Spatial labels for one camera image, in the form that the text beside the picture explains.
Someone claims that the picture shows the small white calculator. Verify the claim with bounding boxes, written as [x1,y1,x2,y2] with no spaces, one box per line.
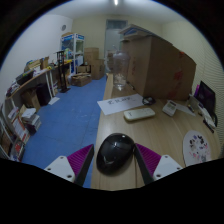
[162,99,178,117]

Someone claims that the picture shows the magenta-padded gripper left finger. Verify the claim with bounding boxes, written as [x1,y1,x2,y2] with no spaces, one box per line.
[44,143,95,187]

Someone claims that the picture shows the grey door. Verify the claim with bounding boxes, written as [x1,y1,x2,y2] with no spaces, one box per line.
[103,18,128,61]

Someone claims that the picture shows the black pen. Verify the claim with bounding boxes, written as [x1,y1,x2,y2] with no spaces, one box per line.
[202,119,216,134]

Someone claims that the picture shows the black floor stand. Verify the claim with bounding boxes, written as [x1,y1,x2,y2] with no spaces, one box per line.
[55,49,72,94]

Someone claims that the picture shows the round white printed mouse pad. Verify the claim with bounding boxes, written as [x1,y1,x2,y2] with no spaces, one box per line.
[182,129,212,168]

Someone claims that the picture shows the low shelf unit with books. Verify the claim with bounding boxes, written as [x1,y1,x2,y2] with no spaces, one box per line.
[0,103,43,163]

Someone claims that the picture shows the blue-white glass cabinet machine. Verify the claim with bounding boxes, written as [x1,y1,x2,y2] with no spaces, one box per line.
[60,32,86,73]

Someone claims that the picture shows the stacked brown cardboard boxes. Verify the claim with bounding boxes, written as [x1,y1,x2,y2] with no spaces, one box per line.
[83,47,106,80]

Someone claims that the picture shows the open cardboard box with items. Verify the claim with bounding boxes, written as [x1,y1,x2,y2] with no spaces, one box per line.
[71,72,93,88]

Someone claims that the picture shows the black computer mouse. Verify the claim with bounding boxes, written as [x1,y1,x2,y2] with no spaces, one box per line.
[95,132,136,176]

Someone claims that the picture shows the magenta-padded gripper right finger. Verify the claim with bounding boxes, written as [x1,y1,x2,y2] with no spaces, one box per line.
[133,143,184,186]

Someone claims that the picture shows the plain white paper sheet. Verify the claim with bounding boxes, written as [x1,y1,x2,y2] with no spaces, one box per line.
[176,103,198,117]

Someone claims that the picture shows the large brown cardboard box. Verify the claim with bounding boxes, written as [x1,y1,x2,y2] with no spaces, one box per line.
[120,34,197,102]

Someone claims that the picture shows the white remote control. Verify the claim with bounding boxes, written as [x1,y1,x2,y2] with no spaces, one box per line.
[123,107,156,122]

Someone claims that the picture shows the cardboard box under desk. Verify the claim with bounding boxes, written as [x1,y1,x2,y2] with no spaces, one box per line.
[20,88,42,112]

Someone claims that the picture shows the clear glass jar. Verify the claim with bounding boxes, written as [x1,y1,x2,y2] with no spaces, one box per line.
[112,49,131,90]

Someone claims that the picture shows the black monitor screen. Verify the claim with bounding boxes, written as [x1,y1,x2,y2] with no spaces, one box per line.
[194,80,217,114]

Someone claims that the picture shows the white paper sheet with writing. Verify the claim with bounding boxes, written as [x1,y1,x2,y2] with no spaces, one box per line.
[96,93,145,116]

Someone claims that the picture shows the long wooden side desk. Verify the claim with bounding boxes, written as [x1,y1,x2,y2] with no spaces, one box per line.
[6,59,73,108]

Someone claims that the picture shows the black bin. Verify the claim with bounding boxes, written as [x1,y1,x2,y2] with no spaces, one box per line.
[35,83,52,107]

